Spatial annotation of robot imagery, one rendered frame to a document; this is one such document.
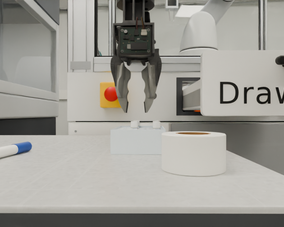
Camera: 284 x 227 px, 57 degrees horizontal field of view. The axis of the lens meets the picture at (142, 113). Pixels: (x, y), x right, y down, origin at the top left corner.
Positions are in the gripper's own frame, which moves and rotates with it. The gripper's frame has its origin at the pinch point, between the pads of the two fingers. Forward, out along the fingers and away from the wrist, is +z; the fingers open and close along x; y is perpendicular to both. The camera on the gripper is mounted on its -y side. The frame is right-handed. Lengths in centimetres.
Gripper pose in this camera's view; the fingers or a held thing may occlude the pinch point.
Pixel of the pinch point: (136, 106)
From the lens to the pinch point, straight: 51.3
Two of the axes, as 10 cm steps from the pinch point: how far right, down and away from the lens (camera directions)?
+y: -0.4, 0.0, -10.0
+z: 0.0, 10.0, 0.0
